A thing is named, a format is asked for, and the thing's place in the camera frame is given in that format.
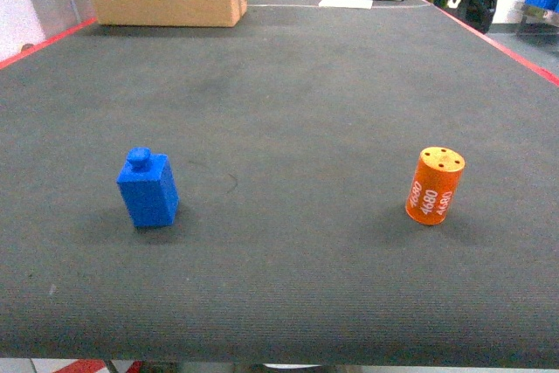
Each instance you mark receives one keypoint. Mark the blue bottle-shaped plastic part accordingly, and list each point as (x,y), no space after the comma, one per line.
(148,189)

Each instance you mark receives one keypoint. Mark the orange 4680 cylinder cap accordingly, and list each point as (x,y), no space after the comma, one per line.
(434,184)

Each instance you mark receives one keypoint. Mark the red conveyor side rail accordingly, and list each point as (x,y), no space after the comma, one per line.
(445,54)

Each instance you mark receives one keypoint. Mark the white paper sheet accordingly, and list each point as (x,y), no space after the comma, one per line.
(346,4)

